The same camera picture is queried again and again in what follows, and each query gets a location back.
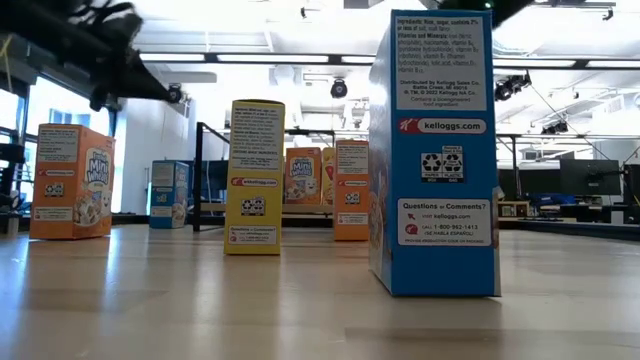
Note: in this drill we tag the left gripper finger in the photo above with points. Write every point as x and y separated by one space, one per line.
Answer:
99 97
145 82

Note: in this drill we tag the blue Rice Krispies cereal box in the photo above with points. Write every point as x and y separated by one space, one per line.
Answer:
440 160
167 195

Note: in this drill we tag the yellow Corn Pops cereal box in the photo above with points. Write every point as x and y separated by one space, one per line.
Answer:
255 177
328 175

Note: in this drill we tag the orange Mini Wheats cereal box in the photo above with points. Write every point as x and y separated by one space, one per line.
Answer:
70 185
351 200
302 175

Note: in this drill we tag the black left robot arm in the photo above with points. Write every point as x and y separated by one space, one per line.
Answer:
30 15

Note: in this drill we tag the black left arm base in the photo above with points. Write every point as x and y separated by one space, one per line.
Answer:
11 155

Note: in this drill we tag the small wooden cubby shelf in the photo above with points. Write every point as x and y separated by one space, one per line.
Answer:
514 208

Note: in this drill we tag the large window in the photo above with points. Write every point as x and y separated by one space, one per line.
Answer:
60 105

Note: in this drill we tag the black ceiling track spotlights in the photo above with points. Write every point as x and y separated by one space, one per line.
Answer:
555 127
512 85

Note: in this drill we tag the dark blue partition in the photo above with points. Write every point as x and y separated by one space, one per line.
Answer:
215 180

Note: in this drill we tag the black computer monitor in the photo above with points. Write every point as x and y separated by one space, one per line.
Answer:
590 177
632 182
527 182

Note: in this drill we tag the round black ceiling camera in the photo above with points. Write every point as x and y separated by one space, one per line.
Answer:
174 93
338 88

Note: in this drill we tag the black metal shelf bracket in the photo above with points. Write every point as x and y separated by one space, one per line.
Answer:
198 175

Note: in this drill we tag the small white post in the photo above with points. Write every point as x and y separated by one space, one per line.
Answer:
12 226

